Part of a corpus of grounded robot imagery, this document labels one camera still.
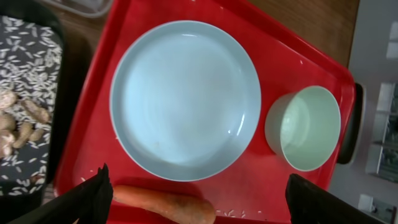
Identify green bowl with food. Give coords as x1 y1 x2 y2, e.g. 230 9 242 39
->
264 86 341 172

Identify grey dishwasher rack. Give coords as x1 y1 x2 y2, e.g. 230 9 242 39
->
329 0 397 223

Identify spilled rice and peanuts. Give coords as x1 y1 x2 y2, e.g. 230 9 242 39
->
0 15 63 197

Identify black plastic tray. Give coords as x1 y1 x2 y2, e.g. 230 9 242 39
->
0 0 66 224

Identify light blue plate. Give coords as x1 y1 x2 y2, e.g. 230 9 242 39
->
109 21 261 182

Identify red serving tray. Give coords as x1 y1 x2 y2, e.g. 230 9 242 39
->
54 0 355 223

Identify clear plastic bin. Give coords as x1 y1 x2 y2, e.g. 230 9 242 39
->
42 0 113 18

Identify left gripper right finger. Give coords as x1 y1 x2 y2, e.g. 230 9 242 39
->
285 174 381 224

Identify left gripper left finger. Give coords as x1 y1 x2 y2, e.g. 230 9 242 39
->
9 164 113 224

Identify orange carrot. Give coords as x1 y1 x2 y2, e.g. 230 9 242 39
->
113 185 216 224

